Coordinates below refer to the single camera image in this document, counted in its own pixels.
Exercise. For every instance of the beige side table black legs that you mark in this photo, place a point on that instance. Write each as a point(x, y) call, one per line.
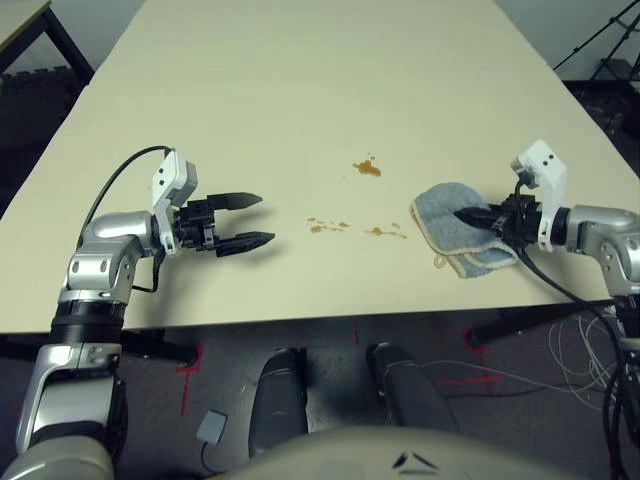
point(30, 20)

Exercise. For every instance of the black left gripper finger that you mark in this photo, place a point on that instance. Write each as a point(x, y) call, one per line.
point(245, 242)
point(235, 201)

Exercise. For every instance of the light blue terry rag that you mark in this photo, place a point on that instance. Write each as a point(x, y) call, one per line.
point(445, 215)

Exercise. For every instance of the brown liquid spill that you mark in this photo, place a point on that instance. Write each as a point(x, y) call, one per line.
point(317, 228)
point(377, 231)
point(367, 168)

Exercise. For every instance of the black equipment pile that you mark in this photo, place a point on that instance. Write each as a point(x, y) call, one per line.
point(617, 105)

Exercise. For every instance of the small grey floor box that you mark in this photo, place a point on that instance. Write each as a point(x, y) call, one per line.
point(212, 426)

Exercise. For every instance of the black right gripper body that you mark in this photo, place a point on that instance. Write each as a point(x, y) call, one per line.
point(520, 222)

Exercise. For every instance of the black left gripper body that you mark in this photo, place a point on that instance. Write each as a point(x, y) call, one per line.
point(195, 225)

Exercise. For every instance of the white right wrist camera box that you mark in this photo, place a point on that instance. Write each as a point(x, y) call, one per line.
point(542, 165)

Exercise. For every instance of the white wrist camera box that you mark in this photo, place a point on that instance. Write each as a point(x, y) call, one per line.
point(170, 175)
point(542, 165)

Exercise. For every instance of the black foam floor mat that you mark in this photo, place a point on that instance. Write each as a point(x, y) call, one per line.
point(35, 100)

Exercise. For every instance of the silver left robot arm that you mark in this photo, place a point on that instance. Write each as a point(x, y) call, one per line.
point(75, 310)

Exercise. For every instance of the dark grey left robot leg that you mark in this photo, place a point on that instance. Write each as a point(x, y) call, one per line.
point(277, 400)

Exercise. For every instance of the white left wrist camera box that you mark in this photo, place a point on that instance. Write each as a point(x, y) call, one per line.
point(170, 175)

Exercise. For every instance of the dark grey robot leg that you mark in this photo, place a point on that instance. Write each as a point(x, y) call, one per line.
point(405, 390)
point(277, 400)

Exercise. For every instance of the black tripod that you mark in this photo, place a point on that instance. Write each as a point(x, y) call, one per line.
point(600, 45)

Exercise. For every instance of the grey robot torso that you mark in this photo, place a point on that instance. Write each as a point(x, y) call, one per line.
point(400, 455)

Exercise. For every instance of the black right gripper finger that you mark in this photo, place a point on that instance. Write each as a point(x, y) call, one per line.
point(480, 221)
point(489, 210)

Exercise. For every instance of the dark grey right robot leg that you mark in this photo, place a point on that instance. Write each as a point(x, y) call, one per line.
point(405, 390)

